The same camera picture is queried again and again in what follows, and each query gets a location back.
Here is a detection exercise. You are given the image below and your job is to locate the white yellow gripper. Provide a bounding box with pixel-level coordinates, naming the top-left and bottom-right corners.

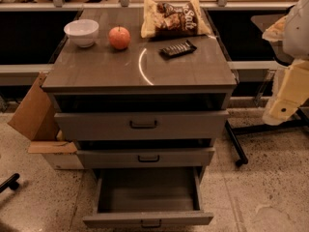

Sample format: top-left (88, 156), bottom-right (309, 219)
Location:
top-left (262, 60), bottom-right (309, 126)

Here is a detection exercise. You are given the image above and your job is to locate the grey bottom drawer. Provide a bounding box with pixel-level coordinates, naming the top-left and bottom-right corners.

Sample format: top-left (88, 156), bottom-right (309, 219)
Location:
top-left (83, 167), bottom-right (213, 229)

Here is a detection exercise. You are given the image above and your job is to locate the grey drawer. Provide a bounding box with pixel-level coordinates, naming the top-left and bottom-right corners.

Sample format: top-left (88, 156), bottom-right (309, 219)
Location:
top-left (83, 167), bottom-right (213, 229)
top-left (55, 110), bottom-right (228, 141)
top-left (77, 147), bottom-right (214, 168)

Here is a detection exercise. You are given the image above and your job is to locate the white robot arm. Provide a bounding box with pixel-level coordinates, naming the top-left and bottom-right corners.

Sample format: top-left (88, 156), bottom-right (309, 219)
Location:
top-left (262, 0), bottom-right (309, 126)

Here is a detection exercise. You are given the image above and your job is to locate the grey top drawer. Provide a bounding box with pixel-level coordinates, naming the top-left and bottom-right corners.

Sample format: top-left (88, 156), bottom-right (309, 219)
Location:
top-left (55, 110), bottom-right (228, 141)

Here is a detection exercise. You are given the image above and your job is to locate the grey middle drawer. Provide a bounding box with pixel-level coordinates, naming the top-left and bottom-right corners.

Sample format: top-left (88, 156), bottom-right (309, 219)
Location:
top-left (77, 147), bottom-right (214, 168)

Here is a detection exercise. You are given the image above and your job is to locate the grey drawer cabinet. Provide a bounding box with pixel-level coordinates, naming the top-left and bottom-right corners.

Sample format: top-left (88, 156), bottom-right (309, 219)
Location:
top-left (42, 7), bottom-right (239, 182)

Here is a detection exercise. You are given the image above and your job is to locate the black chocolate bar wrapper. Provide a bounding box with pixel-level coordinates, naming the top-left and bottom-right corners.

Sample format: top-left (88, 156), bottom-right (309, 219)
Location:
top-left (159, 41), bottom-right (197, 58)

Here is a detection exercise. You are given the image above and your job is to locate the yellow brown snack bag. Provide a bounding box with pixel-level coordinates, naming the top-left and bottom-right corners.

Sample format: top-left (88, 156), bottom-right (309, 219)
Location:
top-left (141, 0), bottom-right (211, 39)

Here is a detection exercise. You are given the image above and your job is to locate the red apple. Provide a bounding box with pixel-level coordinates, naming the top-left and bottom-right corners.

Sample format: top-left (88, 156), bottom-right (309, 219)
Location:
top-left (108, 26), bottom-right (130, 50)

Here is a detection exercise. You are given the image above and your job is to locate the white bowl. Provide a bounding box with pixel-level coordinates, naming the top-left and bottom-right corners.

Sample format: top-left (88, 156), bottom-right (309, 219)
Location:
top-left (64, 19), bottom-right (99, 47)

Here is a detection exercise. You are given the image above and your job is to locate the brown cardboard box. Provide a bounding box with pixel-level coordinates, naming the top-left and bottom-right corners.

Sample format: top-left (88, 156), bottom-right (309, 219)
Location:
top-left (7, 72), bottom-right (85, 171)

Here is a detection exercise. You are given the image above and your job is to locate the black chair caster leg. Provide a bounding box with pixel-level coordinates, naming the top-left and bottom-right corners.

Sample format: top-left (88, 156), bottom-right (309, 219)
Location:
top-left (0, 173), bottom-right (20, 193)

